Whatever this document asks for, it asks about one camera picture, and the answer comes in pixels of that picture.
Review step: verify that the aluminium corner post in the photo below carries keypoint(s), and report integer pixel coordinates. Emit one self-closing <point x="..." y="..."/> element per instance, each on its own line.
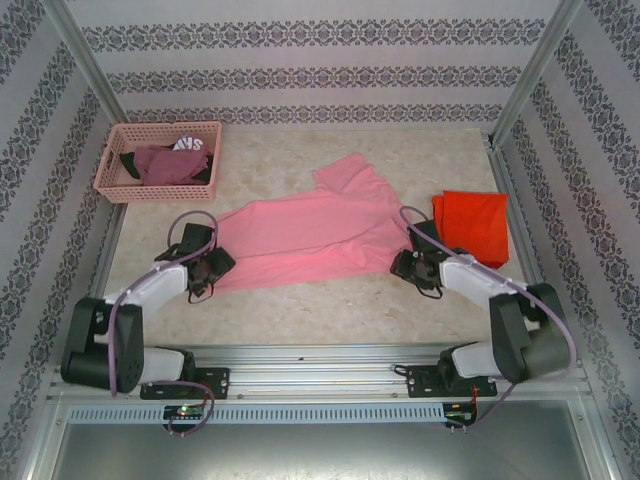
<point x="85" y="60"/>
<point x="535" y="70"/>

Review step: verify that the pink plastic basket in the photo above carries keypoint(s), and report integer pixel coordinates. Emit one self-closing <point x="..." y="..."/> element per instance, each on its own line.
<point x="150" y="194"/>

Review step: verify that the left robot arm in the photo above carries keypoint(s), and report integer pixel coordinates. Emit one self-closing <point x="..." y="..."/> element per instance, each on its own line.
<point x="150" y="285"/>

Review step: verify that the maroon t-shirt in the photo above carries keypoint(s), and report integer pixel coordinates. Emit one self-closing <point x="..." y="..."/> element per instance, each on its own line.
<point x="165" y="165"/>

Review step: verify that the folded orange t-shirt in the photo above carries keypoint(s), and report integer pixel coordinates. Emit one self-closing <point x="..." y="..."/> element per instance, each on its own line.
<point x="475" y="225"/>

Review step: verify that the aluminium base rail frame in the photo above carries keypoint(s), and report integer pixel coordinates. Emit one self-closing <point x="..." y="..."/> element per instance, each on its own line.
<point x="320" y="372"/>

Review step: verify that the clothes in basket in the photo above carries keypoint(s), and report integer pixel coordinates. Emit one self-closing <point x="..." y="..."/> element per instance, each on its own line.
<point x="190" y="144"/>

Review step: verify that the pink t-shirt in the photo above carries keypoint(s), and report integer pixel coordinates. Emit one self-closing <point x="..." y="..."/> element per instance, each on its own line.
<point x="310" y="225"/>

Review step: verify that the black corner bracket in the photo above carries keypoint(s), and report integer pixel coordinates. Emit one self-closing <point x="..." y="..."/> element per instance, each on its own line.
<point x="489" y="142"/>

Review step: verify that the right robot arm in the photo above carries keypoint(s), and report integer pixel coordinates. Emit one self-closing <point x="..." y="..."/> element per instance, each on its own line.
<point x="475" y="280"/>

